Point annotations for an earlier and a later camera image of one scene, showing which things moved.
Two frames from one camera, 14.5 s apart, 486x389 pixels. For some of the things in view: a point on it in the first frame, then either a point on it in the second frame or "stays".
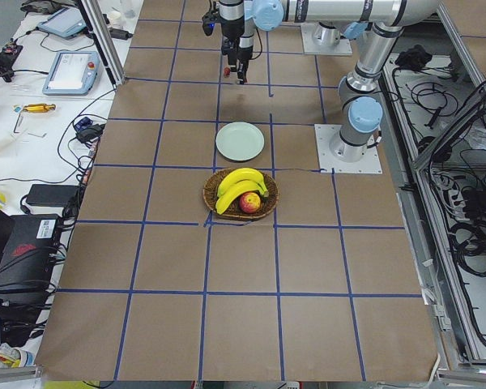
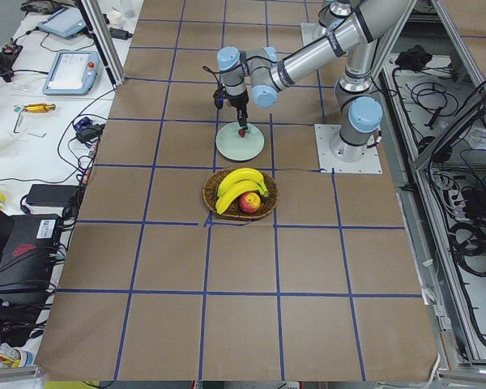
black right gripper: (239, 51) -> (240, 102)
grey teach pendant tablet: (73, 73) stays
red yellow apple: (249, 203) stays
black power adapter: (53, 195) stays
